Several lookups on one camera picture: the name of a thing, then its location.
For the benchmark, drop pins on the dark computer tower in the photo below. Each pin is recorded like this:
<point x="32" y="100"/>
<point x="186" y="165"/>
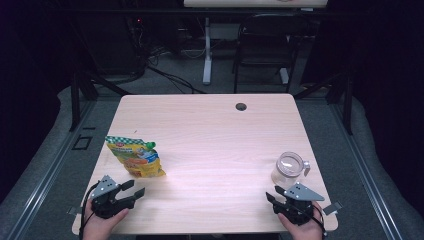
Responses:
<point x="110" y="43"/>

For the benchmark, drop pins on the person's right hand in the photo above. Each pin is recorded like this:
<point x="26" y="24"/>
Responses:
<point x="306" y="231"/>

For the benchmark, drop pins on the clear jar with hinged lid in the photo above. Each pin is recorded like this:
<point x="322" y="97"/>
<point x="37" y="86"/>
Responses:
<point x="288" y="168"/>

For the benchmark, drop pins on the black metal stand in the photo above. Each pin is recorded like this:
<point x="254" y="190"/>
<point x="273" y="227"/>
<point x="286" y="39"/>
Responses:
<point x="348" y="103"/>
<point x="75" y="100"/>

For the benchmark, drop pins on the black folding chair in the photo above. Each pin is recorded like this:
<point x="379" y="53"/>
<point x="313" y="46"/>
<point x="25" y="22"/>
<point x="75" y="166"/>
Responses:
<point x="266" y="43"/>

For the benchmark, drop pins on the black floor outlet frame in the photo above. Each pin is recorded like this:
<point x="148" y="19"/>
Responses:
<point x="82" y="142"/>

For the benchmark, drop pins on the person's left hand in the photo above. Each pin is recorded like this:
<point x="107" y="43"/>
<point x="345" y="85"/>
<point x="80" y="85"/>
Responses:
<point x="98" y="228"/>

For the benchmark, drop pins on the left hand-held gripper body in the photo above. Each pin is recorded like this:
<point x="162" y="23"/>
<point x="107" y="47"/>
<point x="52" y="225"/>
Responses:
<point x="105" y="203"/>

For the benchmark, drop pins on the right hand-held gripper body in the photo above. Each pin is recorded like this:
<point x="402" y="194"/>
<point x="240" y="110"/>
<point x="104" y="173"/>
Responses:
<point x="296" y="210"/>

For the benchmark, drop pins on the yellow seasoning pouch green cap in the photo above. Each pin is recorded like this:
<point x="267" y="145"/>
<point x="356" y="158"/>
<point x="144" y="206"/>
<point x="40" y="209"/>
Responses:
<point x="138" y="158"/>

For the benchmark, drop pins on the white desk leg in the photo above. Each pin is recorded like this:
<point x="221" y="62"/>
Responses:
<point x="207" y="60"/>

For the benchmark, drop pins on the grey tape piece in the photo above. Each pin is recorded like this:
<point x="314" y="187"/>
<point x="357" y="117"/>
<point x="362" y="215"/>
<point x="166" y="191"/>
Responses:
<point x="332" y="208"/>
<point x="75" y="210"/>

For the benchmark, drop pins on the aluminium floor rail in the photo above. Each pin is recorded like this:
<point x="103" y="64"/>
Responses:
<point x="50" y="176"/>
<point x="363" y="176"/>

